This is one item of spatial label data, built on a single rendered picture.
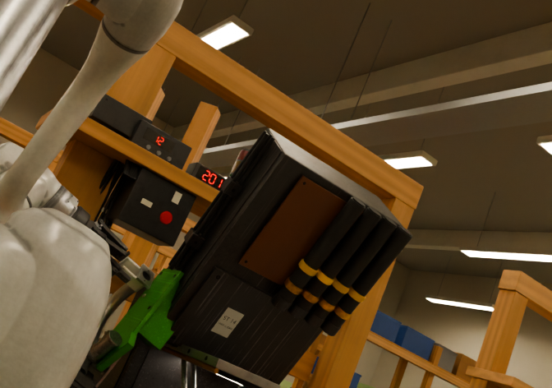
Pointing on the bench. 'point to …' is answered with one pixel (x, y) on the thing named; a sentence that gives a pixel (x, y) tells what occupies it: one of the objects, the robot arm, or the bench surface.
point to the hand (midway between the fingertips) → (132, 274)
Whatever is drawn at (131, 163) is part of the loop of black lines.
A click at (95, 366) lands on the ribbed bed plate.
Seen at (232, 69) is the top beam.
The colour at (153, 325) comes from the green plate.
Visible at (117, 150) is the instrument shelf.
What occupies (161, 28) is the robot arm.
